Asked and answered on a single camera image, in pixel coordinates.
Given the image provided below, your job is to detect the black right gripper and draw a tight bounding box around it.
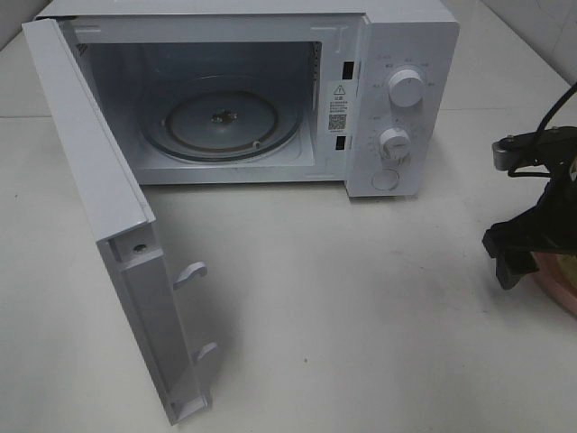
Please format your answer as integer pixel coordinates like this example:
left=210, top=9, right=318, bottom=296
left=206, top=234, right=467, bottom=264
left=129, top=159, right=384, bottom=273
left=482, top=127, right=576, bottom=290

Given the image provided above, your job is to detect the pink round plate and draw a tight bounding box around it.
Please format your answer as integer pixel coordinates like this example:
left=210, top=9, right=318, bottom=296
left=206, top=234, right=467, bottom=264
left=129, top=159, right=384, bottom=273
left=532, top=253, right=576, bottom=318

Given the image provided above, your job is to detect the round white door button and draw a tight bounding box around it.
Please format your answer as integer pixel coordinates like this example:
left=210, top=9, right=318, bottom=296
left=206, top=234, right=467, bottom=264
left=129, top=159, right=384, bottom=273
left=371, top=169, right=400, bottom=191

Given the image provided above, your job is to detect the white microwave door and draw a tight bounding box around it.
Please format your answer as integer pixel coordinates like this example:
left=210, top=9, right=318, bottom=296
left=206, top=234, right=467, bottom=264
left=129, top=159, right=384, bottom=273
left=23, top=19, right=216, bottom=425

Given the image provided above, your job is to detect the lower white timer knob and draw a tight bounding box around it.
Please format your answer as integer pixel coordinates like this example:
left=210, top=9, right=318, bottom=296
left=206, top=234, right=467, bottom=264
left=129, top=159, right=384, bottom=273
left=379, top=127, right=411, bottom=161

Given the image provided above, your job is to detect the upper white power knob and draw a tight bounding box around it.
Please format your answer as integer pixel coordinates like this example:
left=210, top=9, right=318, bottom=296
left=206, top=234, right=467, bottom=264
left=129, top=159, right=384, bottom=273
left=388, top=68, right=425, bottom=108

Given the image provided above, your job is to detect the white microwave oven body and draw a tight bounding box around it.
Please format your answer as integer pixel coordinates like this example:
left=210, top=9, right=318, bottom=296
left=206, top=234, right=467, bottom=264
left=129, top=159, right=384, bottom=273
left=33, top=1, right=460, bottom=198

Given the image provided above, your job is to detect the white warning label sticker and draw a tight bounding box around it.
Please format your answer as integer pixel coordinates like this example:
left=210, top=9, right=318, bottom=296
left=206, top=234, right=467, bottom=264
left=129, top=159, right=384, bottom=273
left=325, top=80, right=353, bottom=134

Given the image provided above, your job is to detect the glass microwave turntable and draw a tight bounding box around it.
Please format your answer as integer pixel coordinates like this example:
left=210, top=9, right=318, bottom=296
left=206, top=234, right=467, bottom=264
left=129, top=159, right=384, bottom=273
left=138, top=75, right=303, bottom=163

